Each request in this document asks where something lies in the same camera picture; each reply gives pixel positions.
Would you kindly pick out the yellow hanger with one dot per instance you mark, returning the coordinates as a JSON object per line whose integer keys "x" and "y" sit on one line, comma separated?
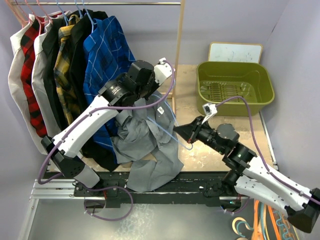
{"x": 287, "y": 231}

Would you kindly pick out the red plaid shirt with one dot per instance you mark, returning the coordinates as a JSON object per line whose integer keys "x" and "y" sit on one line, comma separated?
{"x": 27, "y": 46}

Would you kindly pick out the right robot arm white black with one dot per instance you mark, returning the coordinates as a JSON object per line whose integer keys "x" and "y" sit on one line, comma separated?
{"x": 252, "y": 177}

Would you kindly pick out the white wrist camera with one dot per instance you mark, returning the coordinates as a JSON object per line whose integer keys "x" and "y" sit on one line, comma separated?
{"x": 162, "y": 71}
{"x": 210, "y": 110}

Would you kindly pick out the black dark shirt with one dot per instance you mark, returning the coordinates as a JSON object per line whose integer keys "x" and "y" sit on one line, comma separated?
{"x": 50, "y": 46}

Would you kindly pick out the yellow plaid shirt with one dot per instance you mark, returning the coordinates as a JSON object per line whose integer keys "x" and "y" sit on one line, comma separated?
{"x": 66, "y": 88}

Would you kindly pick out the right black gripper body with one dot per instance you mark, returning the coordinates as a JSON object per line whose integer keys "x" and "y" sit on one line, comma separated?
{"x": 204, "y": 134}

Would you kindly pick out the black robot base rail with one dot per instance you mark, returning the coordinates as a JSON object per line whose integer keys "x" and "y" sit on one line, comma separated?
{"x": 188, "y": 188}

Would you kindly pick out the blue plaid shirt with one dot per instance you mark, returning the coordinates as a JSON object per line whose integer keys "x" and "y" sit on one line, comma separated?
{"x": 107, "y": 54}

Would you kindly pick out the olive green plastic bin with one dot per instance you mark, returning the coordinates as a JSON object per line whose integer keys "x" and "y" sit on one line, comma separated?
{"x": 218, "y": 81}

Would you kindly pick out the beige shirt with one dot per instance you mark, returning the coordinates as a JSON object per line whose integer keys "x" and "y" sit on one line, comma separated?
{"x": 16, "y": 87}

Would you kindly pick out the metal clothes rail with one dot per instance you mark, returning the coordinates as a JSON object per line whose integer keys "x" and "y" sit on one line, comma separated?
{"x": 51, "y": 3}

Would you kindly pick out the wooden clothes rack frame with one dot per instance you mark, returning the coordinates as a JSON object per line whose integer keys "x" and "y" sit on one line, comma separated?
{"x": 179, "y": 30}

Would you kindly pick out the pink hanger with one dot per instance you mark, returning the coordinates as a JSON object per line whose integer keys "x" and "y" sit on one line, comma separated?
{"x": 25, "y": 18}

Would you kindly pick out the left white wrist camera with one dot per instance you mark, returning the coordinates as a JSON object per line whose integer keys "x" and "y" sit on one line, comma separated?
{"x": 162, "y": 71}

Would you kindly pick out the small whiteboard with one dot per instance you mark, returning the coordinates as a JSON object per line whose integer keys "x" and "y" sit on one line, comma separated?
{"x": 235, "y": 52}

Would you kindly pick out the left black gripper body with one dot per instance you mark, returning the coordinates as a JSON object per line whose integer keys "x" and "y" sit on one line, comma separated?
{"x": 146, "y": 91}

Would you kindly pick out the grey shirt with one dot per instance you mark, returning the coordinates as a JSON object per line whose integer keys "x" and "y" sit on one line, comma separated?
{"x": 145, "y": 138}

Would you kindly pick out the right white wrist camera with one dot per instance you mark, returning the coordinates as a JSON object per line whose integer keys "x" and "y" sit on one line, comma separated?
{"x": 210, "y": 110}

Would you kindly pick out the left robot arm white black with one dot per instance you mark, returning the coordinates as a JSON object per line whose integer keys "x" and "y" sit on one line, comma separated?
{"x": 140, "y": 81}

